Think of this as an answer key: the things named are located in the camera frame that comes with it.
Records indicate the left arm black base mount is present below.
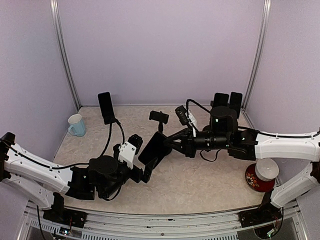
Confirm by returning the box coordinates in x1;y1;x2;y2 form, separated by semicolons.
43;208;88;229

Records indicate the black phone blue edge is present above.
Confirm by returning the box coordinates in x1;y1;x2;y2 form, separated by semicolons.
97;92;115;125
229;92;243;118

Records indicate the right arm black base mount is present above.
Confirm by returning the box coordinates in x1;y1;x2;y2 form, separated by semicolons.
238;208;283;228

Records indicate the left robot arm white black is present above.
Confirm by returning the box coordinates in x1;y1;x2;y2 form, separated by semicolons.
0;132;171;223

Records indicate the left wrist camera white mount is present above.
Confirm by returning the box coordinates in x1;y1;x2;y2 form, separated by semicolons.
118;134;143;170

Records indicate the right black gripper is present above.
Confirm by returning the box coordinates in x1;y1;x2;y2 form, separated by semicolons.
164;125;231;158

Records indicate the red floral plate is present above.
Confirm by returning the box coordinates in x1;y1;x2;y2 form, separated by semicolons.
245;163;276;193

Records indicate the light blue white cup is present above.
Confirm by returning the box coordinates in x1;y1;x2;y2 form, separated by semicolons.
67;113;86;137

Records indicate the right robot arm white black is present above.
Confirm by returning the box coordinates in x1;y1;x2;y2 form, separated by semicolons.
163;93;320;222

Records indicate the white bowl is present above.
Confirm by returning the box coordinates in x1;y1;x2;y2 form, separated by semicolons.
254;158;279;182

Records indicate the front aluminium rail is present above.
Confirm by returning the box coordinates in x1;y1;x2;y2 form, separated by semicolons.
24;204;308;240

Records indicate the aluminium frame post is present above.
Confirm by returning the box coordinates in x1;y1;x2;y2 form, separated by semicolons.
242;0;272;111
49;0;82;111

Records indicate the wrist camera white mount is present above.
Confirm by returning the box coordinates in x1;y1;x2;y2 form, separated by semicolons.
175;105;199;137
118;134;143;170

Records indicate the right aluminium frame post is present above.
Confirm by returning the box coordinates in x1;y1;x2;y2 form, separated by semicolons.
242;0;272;111

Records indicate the left aluminium frame post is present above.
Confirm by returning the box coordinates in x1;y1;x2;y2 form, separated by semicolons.
49;0;82;111

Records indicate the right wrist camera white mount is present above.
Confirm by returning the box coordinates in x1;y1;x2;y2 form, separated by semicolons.
175;105;199;137

